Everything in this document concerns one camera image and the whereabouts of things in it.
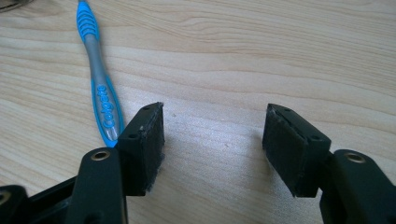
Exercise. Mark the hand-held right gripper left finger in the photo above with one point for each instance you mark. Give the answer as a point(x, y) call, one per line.
point(141, 155)

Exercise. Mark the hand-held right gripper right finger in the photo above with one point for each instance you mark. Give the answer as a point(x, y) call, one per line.
point(291, 155)

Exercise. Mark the blue and grey toothbrush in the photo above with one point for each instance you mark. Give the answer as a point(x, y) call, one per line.
point(104, 102)

